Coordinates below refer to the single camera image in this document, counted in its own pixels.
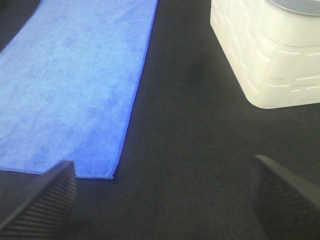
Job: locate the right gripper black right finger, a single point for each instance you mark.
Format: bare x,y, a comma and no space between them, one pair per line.
286,205

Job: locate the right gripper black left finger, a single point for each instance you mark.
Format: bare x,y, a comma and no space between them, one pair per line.
41,209

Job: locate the blue microfiber towel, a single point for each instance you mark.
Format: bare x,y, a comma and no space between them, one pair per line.
68,82

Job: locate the white plastic storage basket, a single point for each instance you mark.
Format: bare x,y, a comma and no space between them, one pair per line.
273,48

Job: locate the black fabric table cover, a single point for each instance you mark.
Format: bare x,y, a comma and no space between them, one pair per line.
185,167

